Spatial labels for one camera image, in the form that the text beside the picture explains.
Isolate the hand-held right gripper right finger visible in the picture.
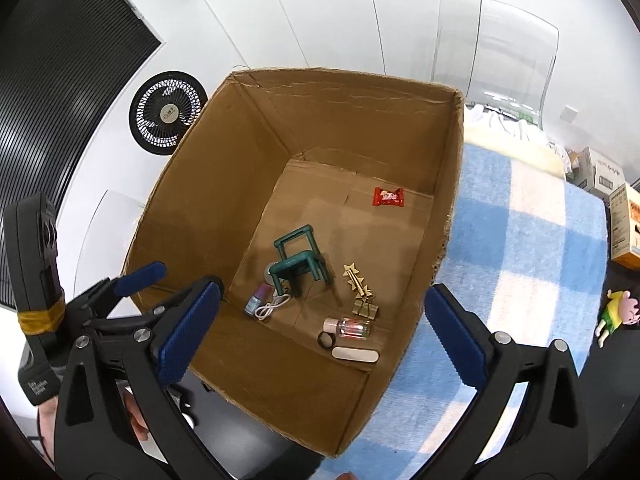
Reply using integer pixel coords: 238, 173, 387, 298
424, 283, 592, 480

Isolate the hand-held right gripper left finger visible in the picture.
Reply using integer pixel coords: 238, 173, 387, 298
54, 276, 236, 480

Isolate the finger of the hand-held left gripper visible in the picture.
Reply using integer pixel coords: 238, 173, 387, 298
64, 261, 167, 322
85, 305, 167, 337

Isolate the small pink bottle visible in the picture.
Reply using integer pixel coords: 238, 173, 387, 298
243, 282, 273, 317

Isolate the white cable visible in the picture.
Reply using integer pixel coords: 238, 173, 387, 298
254, 292, 293, 322

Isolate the gold binder clip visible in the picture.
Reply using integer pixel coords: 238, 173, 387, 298
352, 296, 381, 318

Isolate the white oval case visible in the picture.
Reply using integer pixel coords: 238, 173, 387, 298
331, 345, 381, 364

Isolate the clear perfume bottle pink cap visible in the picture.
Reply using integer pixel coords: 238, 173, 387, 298
322, 316, 373, 342

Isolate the gold star hair clip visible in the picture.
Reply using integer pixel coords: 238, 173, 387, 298
341, 261, 373, 306

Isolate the green toy chair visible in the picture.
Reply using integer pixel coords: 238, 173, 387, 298
270, 225, 332, 300

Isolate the red candy packet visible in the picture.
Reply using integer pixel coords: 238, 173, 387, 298
372, 186, 405, 207

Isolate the brown cardboard box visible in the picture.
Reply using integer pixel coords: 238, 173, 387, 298
122, 66, 467, 459

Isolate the person's left forearm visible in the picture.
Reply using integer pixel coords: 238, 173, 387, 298
36, 402, 63, 468

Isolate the person's left hand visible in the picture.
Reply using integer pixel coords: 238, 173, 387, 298
122, 392, 152, 445

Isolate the blue white checkered blanket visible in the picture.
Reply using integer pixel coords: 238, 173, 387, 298
320, 142, 608, 480

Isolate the cartoon boy doll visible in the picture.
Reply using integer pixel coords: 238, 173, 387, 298
595, 289, 640, 348

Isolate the black round fan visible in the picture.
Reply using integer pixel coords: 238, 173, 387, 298
128, 71, 208, 156

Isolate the black louvred panel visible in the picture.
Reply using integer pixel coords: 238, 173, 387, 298
0, 0, 166, 311

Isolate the orange white carton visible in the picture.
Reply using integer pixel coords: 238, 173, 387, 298
609, 182, 640, 268

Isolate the white cloth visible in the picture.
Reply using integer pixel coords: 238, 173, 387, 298
464, 102, 568, 178

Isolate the clear acrylic sheet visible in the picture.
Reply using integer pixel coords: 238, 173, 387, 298
431, 0, 558, 128

